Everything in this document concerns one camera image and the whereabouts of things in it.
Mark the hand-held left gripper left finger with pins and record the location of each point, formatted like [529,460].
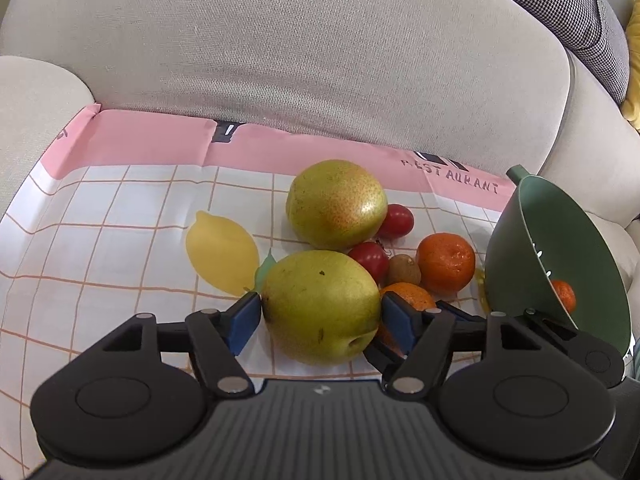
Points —
[245,322]

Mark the brown kiwi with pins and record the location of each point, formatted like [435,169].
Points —
[402,270]

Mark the beige sofa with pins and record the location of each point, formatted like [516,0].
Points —
[300,60]

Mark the orange mandarin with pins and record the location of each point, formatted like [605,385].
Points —
[445,262]
[564,296]
[410,296]

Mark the yellow cushion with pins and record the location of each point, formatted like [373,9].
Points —
[633,60]

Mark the yellow-green pear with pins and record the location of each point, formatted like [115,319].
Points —
[335,202]
[320,305]

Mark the green colander bowl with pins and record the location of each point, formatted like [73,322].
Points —
[550,220]

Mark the red cherry tomato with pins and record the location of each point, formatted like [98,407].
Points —
[369,260]
[397,220]

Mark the houndstooth cushion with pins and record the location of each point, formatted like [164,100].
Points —
[565,20]

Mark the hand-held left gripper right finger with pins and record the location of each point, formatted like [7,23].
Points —
[400,325]

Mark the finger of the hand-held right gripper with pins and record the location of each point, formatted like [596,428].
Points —
[575,345]

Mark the pink checkered printed mat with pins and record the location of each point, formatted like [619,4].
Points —
[125,240]

